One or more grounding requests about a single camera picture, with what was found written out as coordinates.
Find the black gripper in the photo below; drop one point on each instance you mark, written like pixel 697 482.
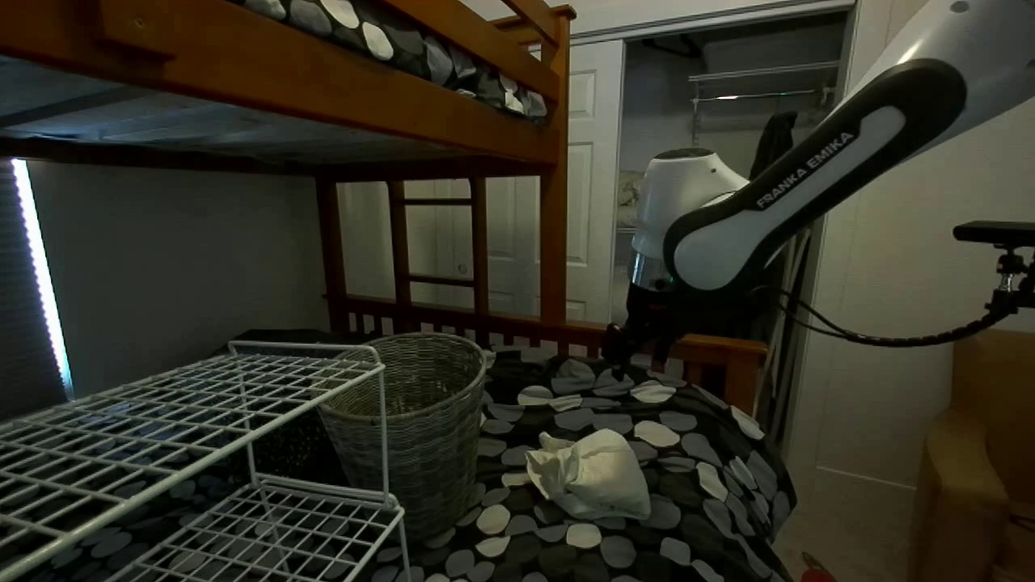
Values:
pixel 650 316

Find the white towel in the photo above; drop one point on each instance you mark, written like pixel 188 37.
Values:
pixel 592 479

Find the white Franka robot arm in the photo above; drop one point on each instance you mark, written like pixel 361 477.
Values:
pixel 795 195

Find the black polka dot bedspread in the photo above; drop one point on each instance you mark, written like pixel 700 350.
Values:
pixel 668 431

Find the white panel door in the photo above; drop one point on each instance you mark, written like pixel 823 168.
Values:
pixel 592 171

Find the woven wicker basket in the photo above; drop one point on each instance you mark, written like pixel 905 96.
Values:
pixel 420 431

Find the dark hanging garment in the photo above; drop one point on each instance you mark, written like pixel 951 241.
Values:
pixel 773 140

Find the small red object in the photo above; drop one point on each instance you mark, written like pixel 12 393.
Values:
pixel 816 571

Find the closet shelf with rod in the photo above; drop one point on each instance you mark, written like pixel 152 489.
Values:
pixel 765 81

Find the polka dot bunk bedding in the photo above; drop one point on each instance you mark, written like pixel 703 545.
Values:
pixel 408 44

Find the tan armchair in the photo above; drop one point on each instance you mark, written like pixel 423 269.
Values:
pixel 982 463

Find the grey window blind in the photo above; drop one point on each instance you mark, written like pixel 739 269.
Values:
pixel 162 269

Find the wooden bunk bed frame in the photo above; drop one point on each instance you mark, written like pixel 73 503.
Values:
pixel 323 97

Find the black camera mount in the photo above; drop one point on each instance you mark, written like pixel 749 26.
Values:
pixel 1008 252

